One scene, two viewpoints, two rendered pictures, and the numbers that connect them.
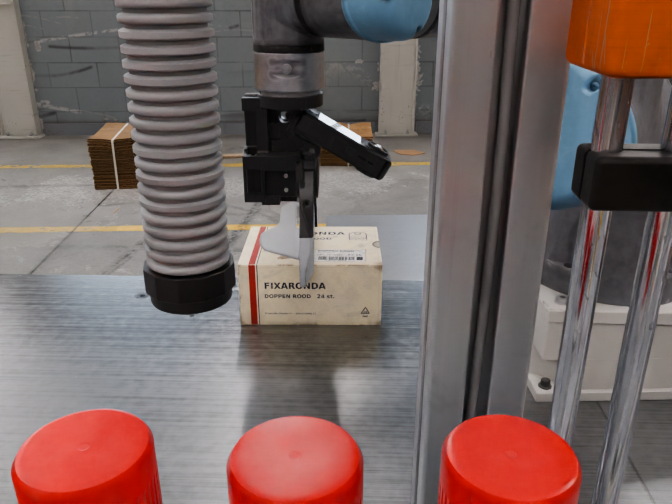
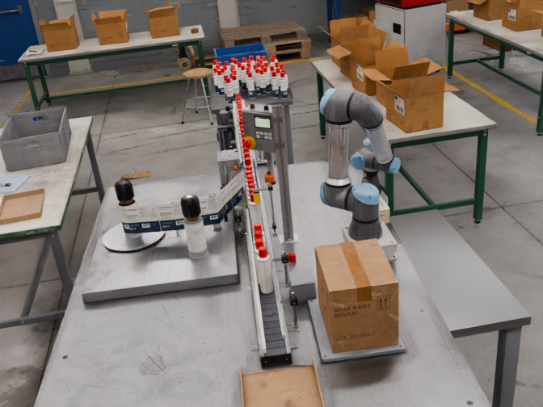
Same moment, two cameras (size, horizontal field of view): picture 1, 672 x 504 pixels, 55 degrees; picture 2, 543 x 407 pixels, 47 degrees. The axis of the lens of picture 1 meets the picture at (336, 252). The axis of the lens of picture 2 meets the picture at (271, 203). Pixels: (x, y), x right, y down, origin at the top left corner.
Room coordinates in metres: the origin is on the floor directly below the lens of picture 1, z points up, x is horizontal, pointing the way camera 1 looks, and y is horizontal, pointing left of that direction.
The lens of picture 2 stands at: (-0.01, -2.64, 2.36)
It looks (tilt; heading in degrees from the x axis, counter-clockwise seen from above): 27 degrees down; 85
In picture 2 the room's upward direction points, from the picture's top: 6 degrees counter-clockwise
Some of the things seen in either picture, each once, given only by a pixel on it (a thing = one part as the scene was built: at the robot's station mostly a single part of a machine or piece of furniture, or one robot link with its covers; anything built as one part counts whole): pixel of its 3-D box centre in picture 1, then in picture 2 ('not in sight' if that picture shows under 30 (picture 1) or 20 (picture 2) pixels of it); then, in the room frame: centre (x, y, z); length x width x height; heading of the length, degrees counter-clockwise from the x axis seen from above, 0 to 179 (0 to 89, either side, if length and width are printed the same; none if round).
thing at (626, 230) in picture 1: (609, 227); (365, 224); (0.59, -0.27, 0.97); 0.15 x 0.15 x 0.10
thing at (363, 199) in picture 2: not in sight; (364, 200); (0.59, -0.27, 1.09); 0.13 x 0.12 x 0.14; 138
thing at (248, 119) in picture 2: not in sight; (263, 127); (0.21, 0.00, 1.38); 0.17 x 0.10 x 0.19; 143
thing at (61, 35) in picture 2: not in sight; (59, 32); (-1.70, 5.38, 0.97); 0.47 x 0.41 x 0.37; 88
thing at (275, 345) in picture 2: not in sight; (258, 241); (0.12, -0.10, 0.86); 1.65 x 0.08 x 0.04; 88
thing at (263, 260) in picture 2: not in sight; (264, 270); (0.11, -0.54, 0.98); 0.05 x 0.05 x 0.20
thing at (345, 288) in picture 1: (312, 273); (373, 210); (0.71, 0.03, 0.87); 0.16 x 0.12 x 0.07; 90
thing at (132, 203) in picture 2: not in sight; (128, 207); (-0.47, 0.09, 1.04); 0.09 x 0.09 x 0.29
